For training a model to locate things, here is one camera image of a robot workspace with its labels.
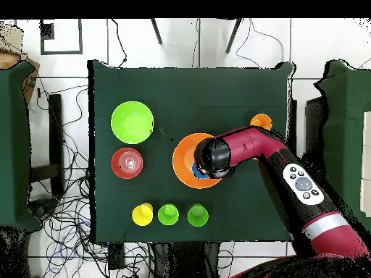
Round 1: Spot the orange cup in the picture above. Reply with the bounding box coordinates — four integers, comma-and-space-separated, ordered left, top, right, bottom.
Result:
249, 113, 273, 131

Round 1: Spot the black floor stand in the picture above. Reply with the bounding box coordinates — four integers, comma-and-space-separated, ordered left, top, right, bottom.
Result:
288, 99, 299, 148
28, 93, 65, 198

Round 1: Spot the yellow cup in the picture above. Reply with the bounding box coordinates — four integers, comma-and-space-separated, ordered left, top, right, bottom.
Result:
131, 202, 154, 227

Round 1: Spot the tangle of floor cables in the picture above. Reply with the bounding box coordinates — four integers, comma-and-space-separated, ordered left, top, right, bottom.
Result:
28, 83, 154, 278

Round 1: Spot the dark green tablecloth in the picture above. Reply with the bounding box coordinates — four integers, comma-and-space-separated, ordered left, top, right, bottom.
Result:
87, 59, 296, 243

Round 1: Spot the large green bowl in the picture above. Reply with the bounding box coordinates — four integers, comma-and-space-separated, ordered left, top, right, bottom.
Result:
110, 100, 155, 145

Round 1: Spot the black square frame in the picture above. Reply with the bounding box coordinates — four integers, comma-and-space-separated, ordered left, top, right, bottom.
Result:
39, 18, 83, 55

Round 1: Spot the large orange bowl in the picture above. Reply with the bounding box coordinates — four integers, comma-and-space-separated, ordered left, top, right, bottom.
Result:
172, 132, 223, 190

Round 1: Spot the green cloth side table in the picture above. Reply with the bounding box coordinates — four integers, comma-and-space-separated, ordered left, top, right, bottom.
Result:
0, 62, 43, 231
313, 59, 371, 232

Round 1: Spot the grey black device base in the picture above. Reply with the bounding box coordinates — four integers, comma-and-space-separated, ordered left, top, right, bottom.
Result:
28, 198, 60, 221

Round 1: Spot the thin black cable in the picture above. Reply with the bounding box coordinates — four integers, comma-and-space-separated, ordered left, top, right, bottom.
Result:
235, 18, 285, 70
110, 18, 128, 69

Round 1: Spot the dark tripod leg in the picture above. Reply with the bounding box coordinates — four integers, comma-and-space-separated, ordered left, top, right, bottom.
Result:
150, 18, 164, 45
225, 18, 243, 55

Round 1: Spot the green cup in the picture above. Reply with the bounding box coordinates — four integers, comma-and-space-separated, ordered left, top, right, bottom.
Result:
187, 203, 209, 227
157, 203, 180, 226

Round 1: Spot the blue cup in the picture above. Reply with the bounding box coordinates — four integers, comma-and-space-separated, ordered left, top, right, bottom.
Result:
191, 163, 210, 180

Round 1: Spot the red bowl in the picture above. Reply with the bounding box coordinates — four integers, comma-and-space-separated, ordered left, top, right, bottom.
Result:
110, 147, 144, 180

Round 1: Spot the black power box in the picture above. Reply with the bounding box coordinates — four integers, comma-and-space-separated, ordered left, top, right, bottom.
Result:
107, 243, 126, 271

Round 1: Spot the cardboard box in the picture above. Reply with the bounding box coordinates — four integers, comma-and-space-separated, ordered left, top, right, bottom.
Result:
0, 49, 41, 105

